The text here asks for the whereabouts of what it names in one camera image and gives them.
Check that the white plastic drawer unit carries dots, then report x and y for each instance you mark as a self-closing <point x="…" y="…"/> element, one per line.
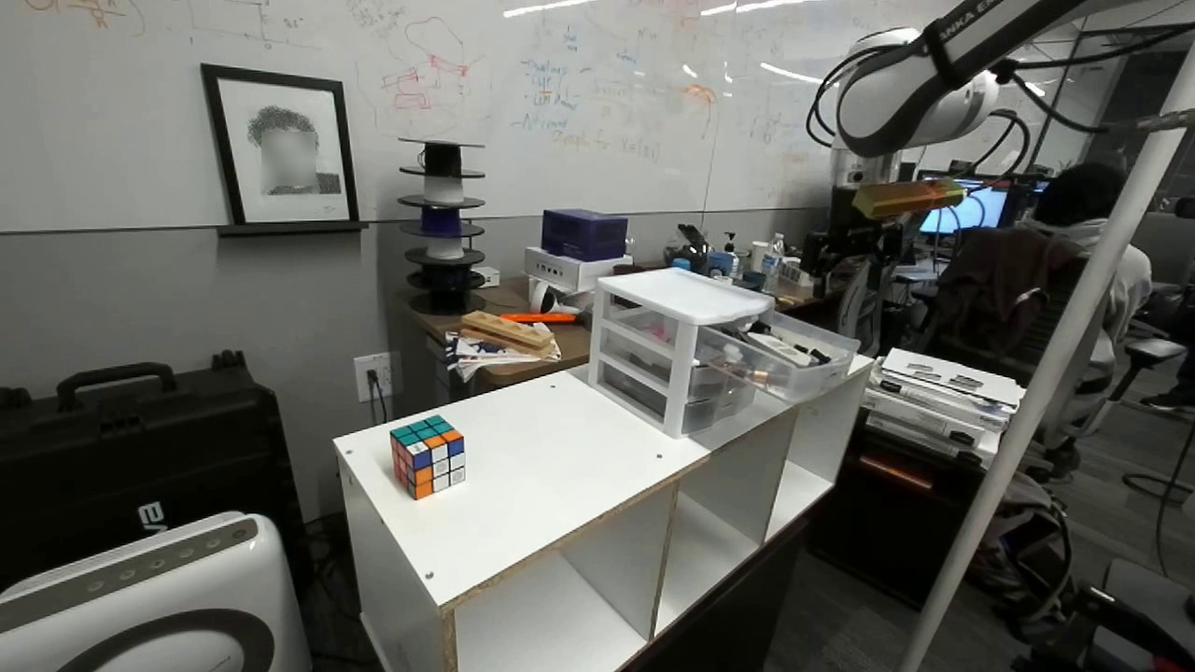
<point x="643" y="334"/>

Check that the white air purifier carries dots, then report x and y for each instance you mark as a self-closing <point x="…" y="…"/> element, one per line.
<point x="211" y="595"/>

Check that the seated person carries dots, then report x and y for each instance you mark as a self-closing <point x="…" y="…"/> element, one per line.
<point x="1002" y="298"/>

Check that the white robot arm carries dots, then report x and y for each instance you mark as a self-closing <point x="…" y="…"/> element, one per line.
<point x="921" y="88"/>

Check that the black disc stack stand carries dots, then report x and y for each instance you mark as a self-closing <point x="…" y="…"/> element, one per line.
<point x="445" y="261"/>

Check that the open clear top drawer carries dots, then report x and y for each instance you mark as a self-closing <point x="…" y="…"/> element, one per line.
<point x="758" y="371"/>

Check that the orange tool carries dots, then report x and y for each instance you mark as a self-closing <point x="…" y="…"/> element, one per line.
<point x="542" y="318"/>

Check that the framed portrait picture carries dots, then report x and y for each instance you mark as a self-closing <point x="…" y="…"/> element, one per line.
<point x="284" y="150"/>

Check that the computer monitor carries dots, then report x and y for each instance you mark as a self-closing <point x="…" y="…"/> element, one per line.
<point x="982" y="207"/>

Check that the white shelf cabinet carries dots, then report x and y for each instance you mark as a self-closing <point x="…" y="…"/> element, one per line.
<point x="584" y="541"/>

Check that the rubiks cube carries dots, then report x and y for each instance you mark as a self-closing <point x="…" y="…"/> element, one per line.
<point x="428" y="456"/>

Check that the black hard case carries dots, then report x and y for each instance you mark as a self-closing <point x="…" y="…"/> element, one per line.
<point x="131" y="451"/>

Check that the white tripod pole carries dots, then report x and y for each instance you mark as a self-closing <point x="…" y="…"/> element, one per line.
<point x="1162" y="139"/>

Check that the wall power outlet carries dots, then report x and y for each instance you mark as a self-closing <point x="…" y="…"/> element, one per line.
<point x="374" y="374"/>

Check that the white box under purple box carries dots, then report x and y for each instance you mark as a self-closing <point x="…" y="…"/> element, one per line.
<point x="567" y="273"/>

